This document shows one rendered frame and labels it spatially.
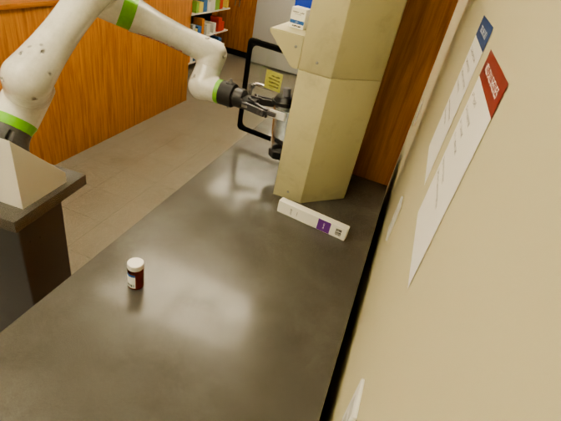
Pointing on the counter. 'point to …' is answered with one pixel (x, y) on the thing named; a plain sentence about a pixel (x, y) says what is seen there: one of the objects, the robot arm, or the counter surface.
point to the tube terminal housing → (335, 95)
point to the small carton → (299, 17)
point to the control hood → (290, 42)
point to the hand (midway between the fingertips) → (283, 112)
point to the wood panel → (402, 86)
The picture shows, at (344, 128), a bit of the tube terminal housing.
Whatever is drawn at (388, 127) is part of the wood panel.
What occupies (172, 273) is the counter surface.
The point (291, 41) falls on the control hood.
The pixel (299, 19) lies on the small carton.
